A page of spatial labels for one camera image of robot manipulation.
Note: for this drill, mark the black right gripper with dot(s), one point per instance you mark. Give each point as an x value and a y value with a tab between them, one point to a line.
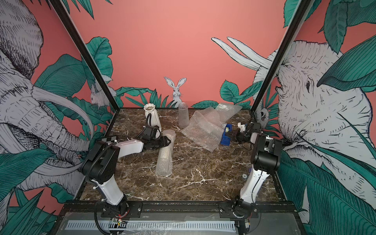
237	137

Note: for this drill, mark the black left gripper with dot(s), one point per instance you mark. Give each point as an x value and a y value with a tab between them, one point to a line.
164	141

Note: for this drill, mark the bubble wrap sheet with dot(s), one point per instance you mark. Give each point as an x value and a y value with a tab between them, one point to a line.
164	161

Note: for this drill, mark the tall white ribbed vase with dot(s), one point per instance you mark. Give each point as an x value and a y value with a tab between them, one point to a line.
152	114

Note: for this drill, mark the bubble wrap pile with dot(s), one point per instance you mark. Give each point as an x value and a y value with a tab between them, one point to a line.
207	126

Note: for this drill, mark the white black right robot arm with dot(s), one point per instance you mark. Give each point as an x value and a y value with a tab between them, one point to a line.
265	159

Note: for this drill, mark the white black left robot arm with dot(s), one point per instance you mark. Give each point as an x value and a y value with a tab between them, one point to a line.
100	165

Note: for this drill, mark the blue tape dispenser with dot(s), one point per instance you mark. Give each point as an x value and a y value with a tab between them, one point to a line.
225	140

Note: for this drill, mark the clear textured glass vase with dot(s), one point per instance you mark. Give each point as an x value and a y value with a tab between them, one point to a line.
183	115

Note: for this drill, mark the black white checkerboard card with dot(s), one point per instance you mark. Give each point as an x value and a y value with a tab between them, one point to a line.
109	140

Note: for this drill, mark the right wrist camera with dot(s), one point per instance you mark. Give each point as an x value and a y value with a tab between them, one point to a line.
242	127

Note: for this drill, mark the white slotted cable duct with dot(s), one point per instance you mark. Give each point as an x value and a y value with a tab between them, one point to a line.
222	226

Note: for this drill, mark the black front mounting rail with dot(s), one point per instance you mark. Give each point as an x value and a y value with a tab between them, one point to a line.
134	209

